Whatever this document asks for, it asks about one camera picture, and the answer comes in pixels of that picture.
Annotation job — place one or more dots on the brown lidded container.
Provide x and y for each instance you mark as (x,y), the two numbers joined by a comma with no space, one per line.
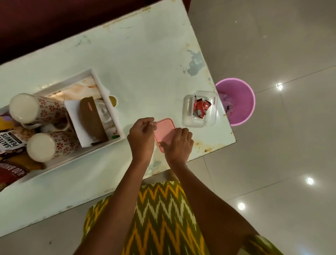
(90,118)

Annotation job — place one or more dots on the dark red sofa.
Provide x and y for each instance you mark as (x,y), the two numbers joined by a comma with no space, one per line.
(52,23)

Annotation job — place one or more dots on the white open box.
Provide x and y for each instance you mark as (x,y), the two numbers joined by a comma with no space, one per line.
(76,118)

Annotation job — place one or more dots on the dark red snack packet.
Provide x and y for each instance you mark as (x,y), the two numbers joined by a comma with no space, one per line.
(9,174)

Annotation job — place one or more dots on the person's left fingers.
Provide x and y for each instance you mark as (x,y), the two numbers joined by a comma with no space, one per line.
(150,124)

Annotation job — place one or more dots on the white serving tray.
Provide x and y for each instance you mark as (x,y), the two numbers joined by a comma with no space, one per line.
(86,78)

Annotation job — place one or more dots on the person's right hand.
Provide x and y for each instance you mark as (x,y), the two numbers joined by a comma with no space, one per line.
(178,149)

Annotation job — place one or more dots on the person's right thumb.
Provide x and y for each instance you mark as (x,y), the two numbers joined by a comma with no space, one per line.
(164,145)

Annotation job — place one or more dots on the red sachet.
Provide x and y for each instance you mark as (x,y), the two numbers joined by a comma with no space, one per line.
(196,102)
(206,104)
(200,113)

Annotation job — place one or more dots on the pink waste bin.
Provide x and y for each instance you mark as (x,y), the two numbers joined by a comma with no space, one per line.
(244,105)

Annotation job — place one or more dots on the white peanut packet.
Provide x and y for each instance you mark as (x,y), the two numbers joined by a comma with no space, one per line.
(11,140)

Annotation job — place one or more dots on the white ceramic pot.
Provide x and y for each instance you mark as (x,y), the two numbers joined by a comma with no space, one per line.
(104,113)

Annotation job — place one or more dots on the green yellow zigzag garment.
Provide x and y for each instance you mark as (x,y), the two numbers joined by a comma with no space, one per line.
(162,223)

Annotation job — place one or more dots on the person's left forearm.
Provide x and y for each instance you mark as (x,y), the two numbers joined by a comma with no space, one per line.
(118,210)

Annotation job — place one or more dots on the person's left hand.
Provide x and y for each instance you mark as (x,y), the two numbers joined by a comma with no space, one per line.
(141,139)

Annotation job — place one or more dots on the pink bin liner bag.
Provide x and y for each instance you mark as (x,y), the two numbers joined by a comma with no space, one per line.
(227,101)

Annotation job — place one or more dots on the pink plastic lid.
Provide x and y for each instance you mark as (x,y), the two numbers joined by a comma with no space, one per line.
(164,131)

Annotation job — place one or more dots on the clear plastic container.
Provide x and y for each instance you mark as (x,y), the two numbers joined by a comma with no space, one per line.
(189,115)

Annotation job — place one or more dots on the yellow snack packet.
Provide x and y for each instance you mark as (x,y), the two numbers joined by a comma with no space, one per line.
(25,160)

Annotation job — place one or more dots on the floral canister with white lid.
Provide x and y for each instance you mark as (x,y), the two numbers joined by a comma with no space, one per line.
(46,147)
(31,108)

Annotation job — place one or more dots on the jar with gold lid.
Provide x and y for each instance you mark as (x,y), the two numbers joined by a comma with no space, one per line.
(113,101)

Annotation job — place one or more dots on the person's right forearm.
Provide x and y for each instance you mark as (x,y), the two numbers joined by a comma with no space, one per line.
(210,210)

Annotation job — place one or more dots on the purple and yellow packet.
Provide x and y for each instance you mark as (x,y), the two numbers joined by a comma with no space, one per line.
(5,122)

